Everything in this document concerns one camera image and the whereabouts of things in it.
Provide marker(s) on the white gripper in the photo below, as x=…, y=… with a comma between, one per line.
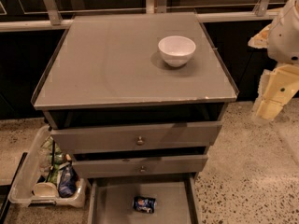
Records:
x=285, y=34

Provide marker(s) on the blue pepsi can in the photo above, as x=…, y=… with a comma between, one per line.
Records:
x=144, y=204

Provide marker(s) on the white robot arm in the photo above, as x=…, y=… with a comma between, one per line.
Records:
x=281, y=39

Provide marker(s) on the grey drawer cabinet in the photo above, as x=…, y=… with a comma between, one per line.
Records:
x=108, y=71

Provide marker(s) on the grey top drawer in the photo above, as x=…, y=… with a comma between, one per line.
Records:
x=136, y=137

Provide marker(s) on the grey drawer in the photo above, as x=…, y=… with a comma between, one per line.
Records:
x=136, y=137
x=140, y=166
x=112, y=200

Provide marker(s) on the grey middle drawer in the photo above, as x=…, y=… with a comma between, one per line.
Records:
x=140, y=166

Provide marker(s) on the grey bottom drawer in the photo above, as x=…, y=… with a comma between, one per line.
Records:
x=112, y=200

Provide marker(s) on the white ceramic bowl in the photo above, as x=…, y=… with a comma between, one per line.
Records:
x=176, y=50

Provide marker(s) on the blue snack bag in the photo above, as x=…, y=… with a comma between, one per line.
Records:
x=67, y=182

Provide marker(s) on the green snack bag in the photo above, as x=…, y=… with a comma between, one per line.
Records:
x=50, y=158

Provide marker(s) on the clear plastic storage bin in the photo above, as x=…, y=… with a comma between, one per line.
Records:
x=22, y=190

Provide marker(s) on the white cup in bin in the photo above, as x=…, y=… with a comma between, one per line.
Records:
x=45, y=189

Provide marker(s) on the metal railing frame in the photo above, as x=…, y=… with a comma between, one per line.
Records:
x=36, y=15

